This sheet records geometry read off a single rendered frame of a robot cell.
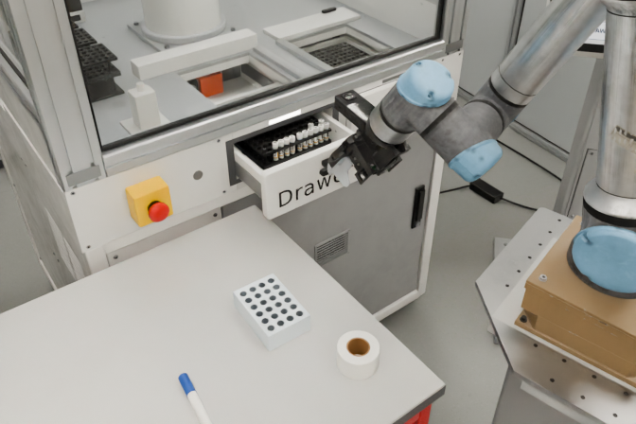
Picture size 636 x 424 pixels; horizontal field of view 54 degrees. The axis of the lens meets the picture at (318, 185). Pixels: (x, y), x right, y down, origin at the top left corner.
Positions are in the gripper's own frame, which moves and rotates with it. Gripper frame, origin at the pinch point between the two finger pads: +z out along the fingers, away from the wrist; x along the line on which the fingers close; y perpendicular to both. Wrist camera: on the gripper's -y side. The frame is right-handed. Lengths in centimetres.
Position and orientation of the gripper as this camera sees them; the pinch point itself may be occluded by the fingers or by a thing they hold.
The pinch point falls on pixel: (338, 165)
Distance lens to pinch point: 122.5
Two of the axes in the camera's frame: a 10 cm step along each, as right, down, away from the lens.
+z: -3.4, 3.9, 8.6
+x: 8.0, -3.5, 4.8
